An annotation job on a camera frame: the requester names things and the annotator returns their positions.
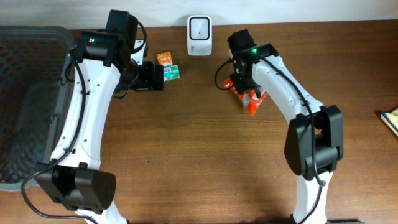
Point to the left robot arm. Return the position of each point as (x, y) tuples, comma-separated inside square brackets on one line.
[(108, 64)]

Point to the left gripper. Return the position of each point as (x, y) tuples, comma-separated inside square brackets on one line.
[(148, 83)]

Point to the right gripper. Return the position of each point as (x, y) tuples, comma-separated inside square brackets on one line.
[(240, 88)]

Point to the cream yellow snack bag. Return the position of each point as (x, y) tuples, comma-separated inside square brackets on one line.
[(390, 119)]

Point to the white barcode scanner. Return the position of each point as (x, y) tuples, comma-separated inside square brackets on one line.
[(199, 35)]

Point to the red snack bag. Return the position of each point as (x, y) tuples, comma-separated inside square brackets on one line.
[(249, 100)]

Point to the small orange teal box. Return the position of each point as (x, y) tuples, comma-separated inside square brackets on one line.
[(171, 71)]

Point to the grey plastic mesh basket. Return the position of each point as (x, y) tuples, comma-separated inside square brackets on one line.
[(35, 97)]

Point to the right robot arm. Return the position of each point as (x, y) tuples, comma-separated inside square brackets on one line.
[(314, 141)]

